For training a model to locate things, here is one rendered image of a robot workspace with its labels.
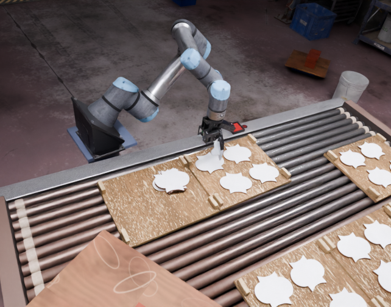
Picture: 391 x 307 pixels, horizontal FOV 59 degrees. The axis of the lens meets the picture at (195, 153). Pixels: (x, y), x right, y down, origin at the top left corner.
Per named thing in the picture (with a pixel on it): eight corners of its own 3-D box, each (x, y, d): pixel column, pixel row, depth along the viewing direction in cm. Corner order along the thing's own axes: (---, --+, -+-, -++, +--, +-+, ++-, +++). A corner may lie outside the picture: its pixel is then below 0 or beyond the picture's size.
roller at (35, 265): (22, 268, 123) (19, 262, 119) (376, 139, 205) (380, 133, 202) (25, 281, 120) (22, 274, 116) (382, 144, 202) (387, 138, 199)
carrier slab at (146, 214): (96, 186, 148) (96, 183, 147) (179, 159, 166) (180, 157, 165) (127, 250, 128) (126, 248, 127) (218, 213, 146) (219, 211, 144)
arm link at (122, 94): (101, 91, 172) (118, 70, 170) (121, 106, 180) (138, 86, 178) (105, 99, 162) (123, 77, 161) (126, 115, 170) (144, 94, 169)
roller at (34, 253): (20, 257, 126) (17, 250, 122) (369, 134, 208) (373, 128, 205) (22, 268, 123) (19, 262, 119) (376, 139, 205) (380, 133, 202)
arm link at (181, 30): (178, 5, 165) (199, 48, 129) (192, 21, 171) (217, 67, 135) (160, 22, 168) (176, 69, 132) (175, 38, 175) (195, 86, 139)
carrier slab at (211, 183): (180, 159, 167) (181, 156, 166) (247, 137, 185) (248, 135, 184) (220, 212, 146) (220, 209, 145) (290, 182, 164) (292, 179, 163)
